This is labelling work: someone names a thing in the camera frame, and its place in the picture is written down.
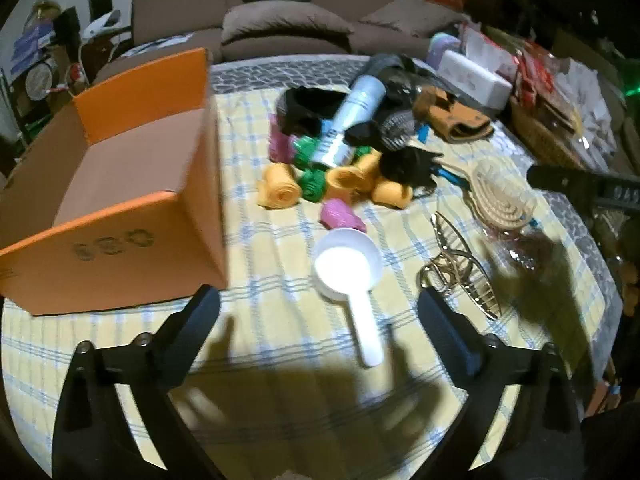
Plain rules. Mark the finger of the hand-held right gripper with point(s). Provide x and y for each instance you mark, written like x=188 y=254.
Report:
x=565 y=180

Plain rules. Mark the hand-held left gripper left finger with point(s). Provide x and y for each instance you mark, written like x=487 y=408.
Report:
x=197 y=320

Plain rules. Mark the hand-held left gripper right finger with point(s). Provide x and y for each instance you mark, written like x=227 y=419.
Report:
x=450 y=330

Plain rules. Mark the orange cardboard box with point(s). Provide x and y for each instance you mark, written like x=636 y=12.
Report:
x=125 y=240

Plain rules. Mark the wicker basket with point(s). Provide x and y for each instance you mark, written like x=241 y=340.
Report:
x=545 y=137

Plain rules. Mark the wooden paddle hair brush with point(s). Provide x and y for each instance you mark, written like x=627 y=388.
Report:
x=500 y=190

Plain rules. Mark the gold metal claw clip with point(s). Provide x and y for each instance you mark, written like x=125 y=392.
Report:
x=440 y=263

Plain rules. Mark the clear plastic item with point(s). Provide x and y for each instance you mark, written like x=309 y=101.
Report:
x=520 y=247

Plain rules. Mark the yellow checked tablecloth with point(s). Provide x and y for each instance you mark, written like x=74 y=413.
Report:
x=280 y=280

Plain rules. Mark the pile of packaged goods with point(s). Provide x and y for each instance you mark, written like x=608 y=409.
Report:
x=540 y=67

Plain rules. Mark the orange knit cloth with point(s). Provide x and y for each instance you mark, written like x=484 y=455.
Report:
x=460 y=120

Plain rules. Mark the white plastic scoop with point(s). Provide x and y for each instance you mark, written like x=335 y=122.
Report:
x=345 y=265

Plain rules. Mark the white tissue box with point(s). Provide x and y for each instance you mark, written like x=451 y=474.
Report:
x=475 y=80

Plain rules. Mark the pile of colourful foam rolls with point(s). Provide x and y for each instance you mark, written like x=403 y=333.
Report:
x=280 y=187

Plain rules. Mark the round black hair brush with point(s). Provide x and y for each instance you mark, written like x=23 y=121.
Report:
x=397 y=127

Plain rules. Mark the lilac container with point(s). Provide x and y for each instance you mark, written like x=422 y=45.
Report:
x=442 y=47

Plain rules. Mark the small brown pillow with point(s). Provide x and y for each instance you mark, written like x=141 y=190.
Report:
x=410 y=17

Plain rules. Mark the black cloth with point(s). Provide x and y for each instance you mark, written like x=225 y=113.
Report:
x=310 y=105

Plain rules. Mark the cluttered storage shelf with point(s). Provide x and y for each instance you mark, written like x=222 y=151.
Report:
x=40 y=60

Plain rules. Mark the large brown pillow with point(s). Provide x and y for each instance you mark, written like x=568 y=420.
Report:
x=285 y=22

